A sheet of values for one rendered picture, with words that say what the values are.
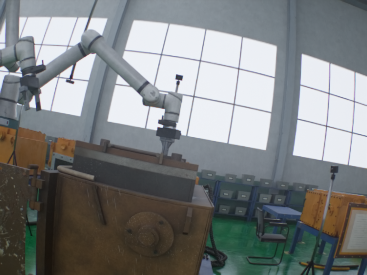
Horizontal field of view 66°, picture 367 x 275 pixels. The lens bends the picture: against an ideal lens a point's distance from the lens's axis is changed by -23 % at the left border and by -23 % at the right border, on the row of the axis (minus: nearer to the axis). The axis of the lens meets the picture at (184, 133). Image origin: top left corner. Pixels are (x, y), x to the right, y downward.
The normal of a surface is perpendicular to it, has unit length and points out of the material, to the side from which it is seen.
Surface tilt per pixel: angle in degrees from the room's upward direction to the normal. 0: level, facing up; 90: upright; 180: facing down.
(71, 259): 90
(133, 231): 90
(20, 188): 90
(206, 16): 90
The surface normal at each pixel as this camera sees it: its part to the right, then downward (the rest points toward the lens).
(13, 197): 0.48, 0.01
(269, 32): 0.00, -0.08
